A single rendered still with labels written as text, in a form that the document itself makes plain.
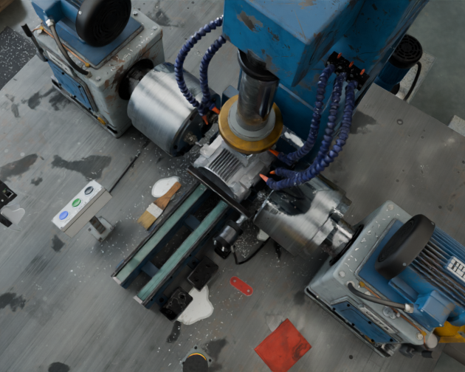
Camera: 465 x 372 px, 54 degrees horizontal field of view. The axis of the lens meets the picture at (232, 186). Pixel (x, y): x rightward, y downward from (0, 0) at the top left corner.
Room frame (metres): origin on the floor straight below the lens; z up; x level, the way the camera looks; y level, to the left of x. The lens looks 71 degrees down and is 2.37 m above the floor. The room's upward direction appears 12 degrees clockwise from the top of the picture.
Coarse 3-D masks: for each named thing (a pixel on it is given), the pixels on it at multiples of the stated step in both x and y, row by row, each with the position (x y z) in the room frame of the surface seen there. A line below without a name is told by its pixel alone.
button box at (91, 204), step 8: (88, 184) 0.38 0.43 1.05; (96, 184) 0.38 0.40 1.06; (80, 192) 0.35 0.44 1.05; (96, 192) 0.35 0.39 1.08; (104, 192) 0.36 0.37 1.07; (72, 200) 0.32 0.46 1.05; (88, 200) 0.32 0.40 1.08; (96, 200) 0.33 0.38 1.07; (104, 200) 0.34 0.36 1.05; (64, 208) 0.29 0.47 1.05; (72, 208) 0.29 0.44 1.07; (80, 208) 0.29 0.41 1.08; (88, 208) 0.30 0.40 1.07; (96, 208) 0.31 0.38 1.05; (56, 216) 0.26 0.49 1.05; (72, 216) 0.26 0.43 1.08; (80, 216) 0.27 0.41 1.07; (88, 216) 0.28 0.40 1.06; (56, 224) 0.24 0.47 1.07; (64, 224) 0.24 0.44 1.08; (72, 224) 0.24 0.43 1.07; (80, 224) 0.25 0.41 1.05; (64, 232) 0.22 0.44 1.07; (72, 232) 0.22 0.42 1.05
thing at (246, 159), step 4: (224, 144) 0.56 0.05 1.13; (228, 148) 0.55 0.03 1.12; (232, 152) 0.55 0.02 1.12; (236, 152) 0.54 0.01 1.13; (240, 152) 0.54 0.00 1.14; (240, 156) 0.53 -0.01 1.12; (244, 156) 0.53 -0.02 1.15; (248, 156) 0.53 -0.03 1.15; (252, 156) 0.54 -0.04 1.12; (256, 156) 0.56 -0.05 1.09; (244, 160) 0.52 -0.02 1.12; (248, 160) 0.52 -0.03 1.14; (252, 160) 0.55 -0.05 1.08; (244, 164) 0.52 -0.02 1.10; (248, 164) 0.52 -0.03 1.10
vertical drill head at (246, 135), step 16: (256, 64) 0.55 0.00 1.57; (256, 80) 0.55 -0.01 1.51; (240, 96) 0.57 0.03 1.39; (256, 96) 0.55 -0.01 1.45; (272, 96) 0.57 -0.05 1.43; (224, 112) 0.60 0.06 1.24; (240, 112) 0.56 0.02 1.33; (256, 112) 0.55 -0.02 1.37; (272, 112) 0.62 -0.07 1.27; (224, 128) 0.55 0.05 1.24; (240, 128) 0.55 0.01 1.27; (256, 128) 0.55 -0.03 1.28; (272, 128) 0.58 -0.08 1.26; (240, 144) 0.52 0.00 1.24; (256, 144) 0.53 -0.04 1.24; (272, 144) 0.54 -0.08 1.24
